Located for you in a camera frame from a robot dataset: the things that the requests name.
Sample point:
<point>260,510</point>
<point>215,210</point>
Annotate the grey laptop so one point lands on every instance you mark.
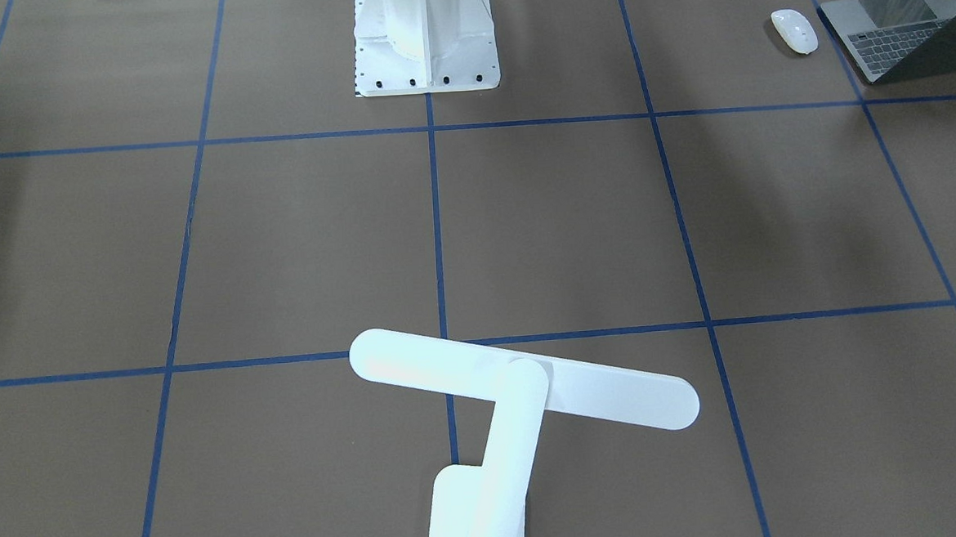
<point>891,41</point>

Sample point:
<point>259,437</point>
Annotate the white desk lamp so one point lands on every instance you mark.
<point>489,500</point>

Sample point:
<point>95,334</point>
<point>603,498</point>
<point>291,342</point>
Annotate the white computer mouse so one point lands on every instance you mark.
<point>795,30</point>

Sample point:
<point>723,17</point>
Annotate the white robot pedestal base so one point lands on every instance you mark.
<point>405,47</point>

